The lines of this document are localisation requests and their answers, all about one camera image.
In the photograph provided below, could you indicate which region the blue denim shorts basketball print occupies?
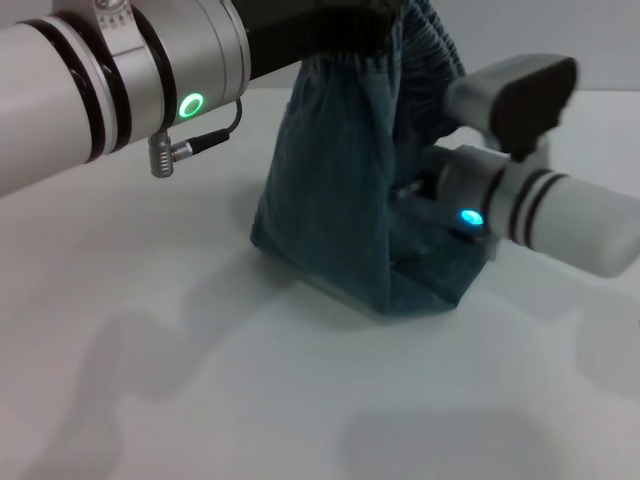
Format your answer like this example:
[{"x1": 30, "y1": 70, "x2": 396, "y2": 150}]
[{"x1": 249, "y1": 0, "x2": 494, "y2": 319}]

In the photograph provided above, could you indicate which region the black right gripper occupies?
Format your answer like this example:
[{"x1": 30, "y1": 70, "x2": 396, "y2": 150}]
[{"x1": 394, "y1": 169, "x2": 444, "y2": 214}]

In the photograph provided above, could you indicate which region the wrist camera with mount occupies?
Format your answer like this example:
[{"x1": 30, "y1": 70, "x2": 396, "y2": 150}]
[
  {"x1": 444, "y1": 55, "x2": 579, "y2": 162},
  {"x1": 93, "y1": 0, "x2": 151, "y2": 57}
]

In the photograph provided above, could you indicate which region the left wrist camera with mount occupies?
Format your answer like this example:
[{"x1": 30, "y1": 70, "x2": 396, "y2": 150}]
[{"x1": 93, "y1": 0, "x2": 151, "y2": 57}]

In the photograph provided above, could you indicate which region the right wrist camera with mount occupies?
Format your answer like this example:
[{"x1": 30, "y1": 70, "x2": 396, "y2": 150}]
[{"x1": 444, "y1": 55, "x2": 579, "y2": 162}]

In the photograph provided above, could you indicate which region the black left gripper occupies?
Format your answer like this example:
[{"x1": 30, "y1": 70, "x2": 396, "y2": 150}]
[{"x1": 232, "y1": 0, "x2": 404, "y2": 82}]

